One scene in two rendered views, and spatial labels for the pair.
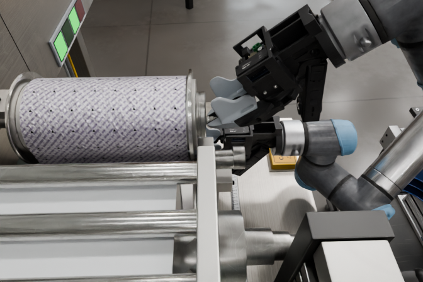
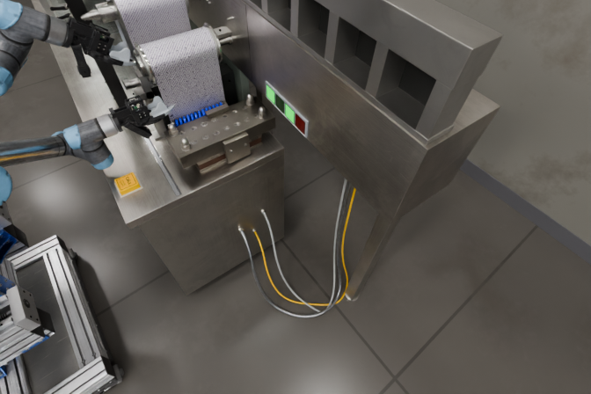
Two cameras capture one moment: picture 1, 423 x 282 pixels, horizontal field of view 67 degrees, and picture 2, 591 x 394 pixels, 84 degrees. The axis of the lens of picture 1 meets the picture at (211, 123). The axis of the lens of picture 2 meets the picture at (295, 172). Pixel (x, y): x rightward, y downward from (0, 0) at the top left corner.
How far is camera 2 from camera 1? 1.51 m
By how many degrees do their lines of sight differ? 77
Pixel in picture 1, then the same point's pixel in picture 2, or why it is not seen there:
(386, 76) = not seen: outside the picture
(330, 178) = not seen: hidden behind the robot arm
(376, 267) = not seen: outside the picture
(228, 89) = (122, 55)
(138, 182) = not seen: outside the picture
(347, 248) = not seen: outside the picture
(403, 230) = (36, 356)
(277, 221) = (125, 150)
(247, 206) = (145, 150)
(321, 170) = not seen: hidden behind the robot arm
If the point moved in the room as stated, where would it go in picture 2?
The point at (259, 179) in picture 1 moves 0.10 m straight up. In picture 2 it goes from (142, 166) to (132, 149)
